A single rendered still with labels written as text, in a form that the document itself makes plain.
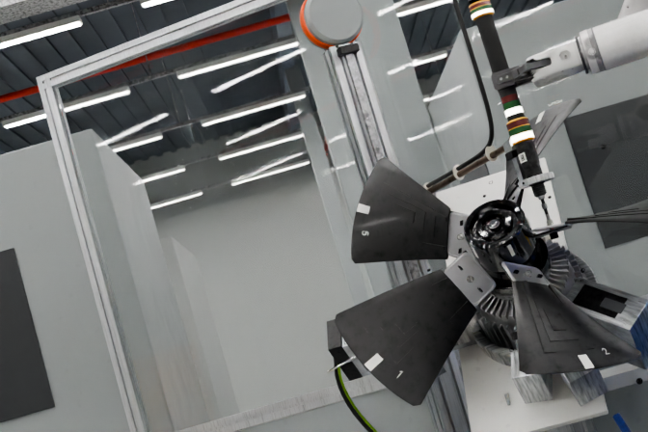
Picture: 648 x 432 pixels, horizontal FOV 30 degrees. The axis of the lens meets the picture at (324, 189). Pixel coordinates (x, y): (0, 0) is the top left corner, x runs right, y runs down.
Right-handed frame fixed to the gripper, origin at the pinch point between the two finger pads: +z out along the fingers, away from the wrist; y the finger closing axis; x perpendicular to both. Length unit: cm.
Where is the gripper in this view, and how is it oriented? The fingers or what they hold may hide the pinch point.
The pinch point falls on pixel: (504, 80)
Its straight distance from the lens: 235.0
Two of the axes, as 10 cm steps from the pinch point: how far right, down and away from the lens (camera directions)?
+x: -2.7, -9.5, 1.3
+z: -9.2, 3.0, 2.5
